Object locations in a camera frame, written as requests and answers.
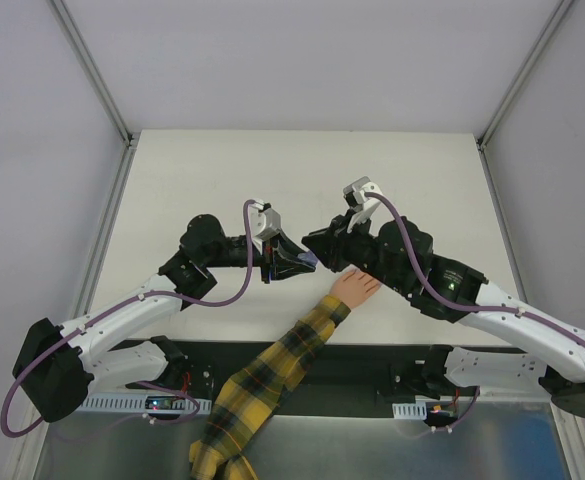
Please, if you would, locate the left aluminium frame post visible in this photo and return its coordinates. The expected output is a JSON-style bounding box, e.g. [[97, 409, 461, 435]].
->
[[49, 0, 141, 149]]

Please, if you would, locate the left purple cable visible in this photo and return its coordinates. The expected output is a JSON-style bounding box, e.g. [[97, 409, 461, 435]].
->
[[0, 199, 268, 440]]

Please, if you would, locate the right aluminium frame post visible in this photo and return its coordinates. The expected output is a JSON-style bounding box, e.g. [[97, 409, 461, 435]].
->
[[476, 0, 576, 151]]

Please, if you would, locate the aluminium frame post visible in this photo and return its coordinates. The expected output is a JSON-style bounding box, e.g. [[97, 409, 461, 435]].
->
[[476, 0, 576, 151], [49, 0, 141, 149]]

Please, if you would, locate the yellow plaid sleeve forearm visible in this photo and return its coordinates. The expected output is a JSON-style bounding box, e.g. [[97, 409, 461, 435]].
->
[[189, 295, 350, 479]]

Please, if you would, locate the white cable duct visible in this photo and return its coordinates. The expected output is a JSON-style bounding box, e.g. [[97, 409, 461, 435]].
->
[[392, 401, 428, 421], [75, 392, 212, 415]]

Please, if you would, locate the right white cable duct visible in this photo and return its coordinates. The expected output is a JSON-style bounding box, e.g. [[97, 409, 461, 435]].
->
[[392, 401, 428, 421]]

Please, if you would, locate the left white cable duct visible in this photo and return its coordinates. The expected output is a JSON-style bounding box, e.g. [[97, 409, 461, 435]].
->
[[75, 392, 212, 415]]

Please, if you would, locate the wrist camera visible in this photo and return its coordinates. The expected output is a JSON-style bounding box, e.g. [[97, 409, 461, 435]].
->
[[343, 176, 382, 233], [248, 199, 282, 250]]

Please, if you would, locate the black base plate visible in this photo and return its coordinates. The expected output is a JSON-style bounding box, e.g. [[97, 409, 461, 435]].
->
[[124, 339, 478, 419]]

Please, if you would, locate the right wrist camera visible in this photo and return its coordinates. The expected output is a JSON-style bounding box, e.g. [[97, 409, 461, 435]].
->
[[343, 176, 382, 233]]

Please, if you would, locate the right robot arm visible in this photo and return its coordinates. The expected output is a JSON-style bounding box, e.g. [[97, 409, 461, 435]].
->
[[302, 215, 585, 418]]

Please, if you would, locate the mannequin hand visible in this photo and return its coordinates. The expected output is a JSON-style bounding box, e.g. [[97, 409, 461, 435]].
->
[[329, 269, 381, 309]]

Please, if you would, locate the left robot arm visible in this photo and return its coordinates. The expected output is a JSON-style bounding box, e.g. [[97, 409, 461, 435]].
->
[[12, 206, 317, 423]]

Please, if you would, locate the purple nail polish bottle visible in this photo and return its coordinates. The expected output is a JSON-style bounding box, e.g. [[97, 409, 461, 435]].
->
[[297, 251, 318, 267]]

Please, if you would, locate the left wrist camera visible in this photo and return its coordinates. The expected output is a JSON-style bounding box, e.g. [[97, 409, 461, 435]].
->
[[248, 199, 282, 250]]

